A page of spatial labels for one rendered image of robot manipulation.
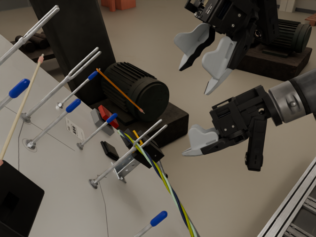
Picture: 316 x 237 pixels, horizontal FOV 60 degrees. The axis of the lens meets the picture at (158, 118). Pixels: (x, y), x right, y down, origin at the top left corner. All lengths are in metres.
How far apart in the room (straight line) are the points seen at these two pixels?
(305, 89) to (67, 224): 0.44
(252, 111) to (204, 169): 1.59
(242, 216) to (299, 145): 0.97
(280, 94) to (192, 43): 0.19
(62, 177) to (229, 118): 0.33
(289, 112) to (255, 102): 0.06
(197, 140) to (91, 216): 0.29
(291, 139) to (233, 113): 2.12
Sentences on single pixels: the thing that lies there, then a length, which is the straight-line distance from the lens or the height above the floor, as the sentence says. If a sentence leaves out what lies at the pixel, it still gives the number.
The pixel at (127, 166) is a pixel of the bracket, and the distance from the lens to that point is 0.53.
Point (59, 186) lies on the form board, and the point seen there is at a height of 1.23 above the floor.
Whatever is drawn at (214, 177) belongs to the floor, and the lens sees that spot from 2.10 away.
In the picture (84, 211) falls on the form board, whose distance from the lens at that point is 0.37.
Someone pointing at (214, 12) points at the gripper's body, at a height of 1.40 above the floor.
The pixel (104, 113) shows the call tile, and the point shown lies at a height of 1.14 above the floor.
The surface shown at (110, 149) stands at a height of 1.12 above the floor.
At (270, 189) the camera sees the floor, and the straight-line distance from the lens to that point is 2.13.
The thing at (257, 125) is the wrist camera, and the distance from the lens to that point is 0.57.
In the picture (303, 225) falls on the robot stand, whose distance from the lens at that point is 1.73.
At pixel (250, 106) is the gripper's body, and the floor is 1.20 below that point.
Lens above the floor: 1.48
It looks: 34 degrees down
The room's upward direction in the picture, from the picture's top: straight up
